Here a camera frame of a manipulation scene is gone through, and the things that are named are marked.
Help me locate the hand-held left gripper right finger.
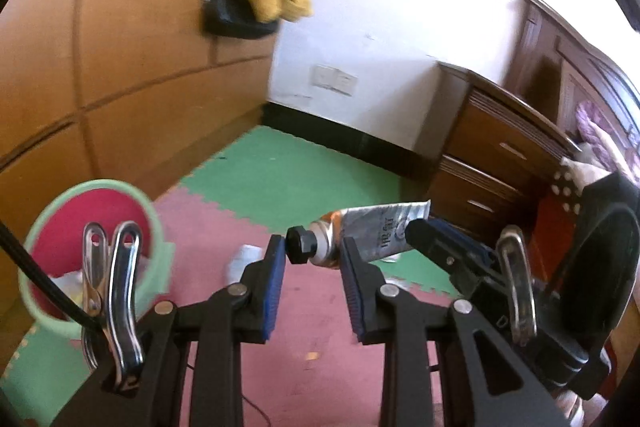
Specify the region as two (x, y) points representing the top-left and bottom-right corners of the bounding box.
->
(339, 237), (571, 427)

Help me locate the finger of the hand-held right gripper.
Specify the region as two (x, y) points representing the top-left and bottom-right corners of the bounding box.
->
(404, 217), (498, 303)

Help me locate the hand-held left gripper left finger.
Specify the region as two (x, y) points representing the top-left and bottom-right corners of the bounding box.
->
(50, 234), (287, 427)

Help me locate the red bin with green rim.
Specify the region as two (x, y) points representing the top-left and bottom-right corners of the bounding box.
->
(17, 179), (176, 340)

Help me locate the pink foam floor mat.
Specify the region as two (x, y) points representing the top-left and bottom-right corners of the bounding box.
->
(150, 189), (461, 427)

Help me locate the metal spring clip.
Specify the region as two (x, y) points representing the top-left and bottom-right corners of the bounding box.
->
(495, 226), (540, 348)
(82, 221), (146, 393)

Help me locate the green foam floor mat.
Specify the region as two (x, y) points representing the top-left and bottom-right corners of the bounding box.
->
(177, 126), (461, 300)
(0, 332), (96, 427)

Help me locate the purple patterned bedding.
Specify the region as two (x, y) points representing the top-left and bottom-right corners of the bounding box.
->
(572, 99), (640, 182)

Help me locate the dark wooden nightstand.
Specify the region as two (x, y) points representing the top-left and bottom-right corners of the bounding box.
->
(415, 61), (583, 248)

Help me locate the dark wooden bed headboard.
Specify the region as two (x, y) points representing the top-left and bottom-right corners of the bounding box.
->
(502, 0), (640, 168)

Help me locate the black bag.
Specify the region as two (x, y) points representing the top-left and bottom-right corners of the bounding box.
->
(201, 0), (280, 40)

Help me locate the wooden wardrobe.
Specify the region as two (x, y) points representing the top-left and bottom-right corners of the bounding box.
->
(0, 0), (311, 323)

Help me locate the thin black cable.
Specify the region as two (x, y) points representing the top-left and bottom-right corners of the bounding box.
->
(185, 357), (271, 427)

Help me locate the thick black braided cable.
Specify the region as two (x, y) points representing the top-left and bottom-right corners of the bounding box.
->
(0, 222), (93, 333)

